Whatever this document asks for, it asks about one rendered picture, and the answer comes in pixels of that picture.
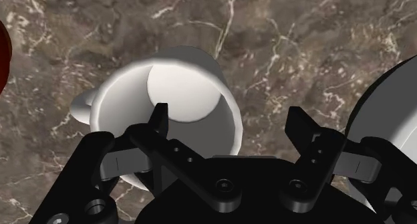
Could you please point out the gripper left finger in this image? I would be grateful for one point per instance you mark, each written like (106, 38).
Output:
(195, 171)

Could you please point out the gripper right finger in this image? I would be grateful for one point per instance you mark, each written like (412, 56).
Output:
(309, 158)

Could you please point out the white mug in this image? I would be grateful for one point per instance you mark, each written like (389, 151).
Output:
(182, 93)

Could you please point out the dark red round object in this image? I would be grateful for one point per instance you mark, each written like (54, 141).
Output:
(4, 60)

